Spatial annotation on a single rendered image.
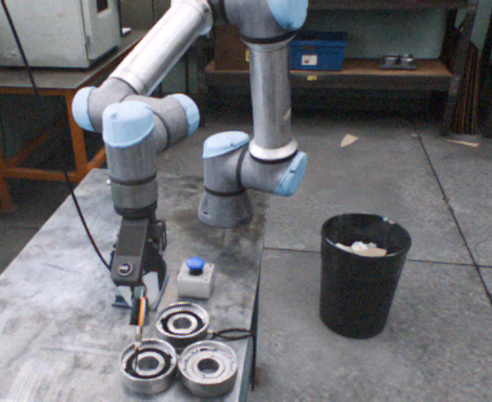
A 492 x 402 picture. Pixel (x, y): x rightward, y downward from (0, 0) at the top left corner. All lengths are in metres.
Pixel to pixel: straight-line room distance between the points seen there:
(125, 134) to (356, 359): 1.66
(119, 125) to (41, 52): 2.43
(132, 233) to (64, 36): 2.35
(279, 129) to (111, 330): 0.58
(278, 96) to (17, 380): 0.78
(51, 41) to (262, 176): 2.04
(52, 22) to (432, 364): 2.43
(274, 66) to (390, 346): 1.46
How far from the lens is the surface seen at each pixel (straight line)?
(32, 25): 3.18
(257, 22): 1.14
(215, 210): 1.42
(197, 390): 0.96
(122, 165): 0.81
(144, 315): 0.94
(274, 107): 1.23
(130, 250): 0.83
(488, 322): 2.63
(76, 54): 3.11
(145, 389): 0.97
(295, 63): 4.38
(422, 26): 4.89
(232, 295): 1.19
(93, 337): 1.11
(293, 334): 2.32
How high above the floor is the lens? 1.53
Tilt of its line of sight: 31 degrees down
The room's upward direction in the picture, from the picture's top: 2 degrees counter-clockwise
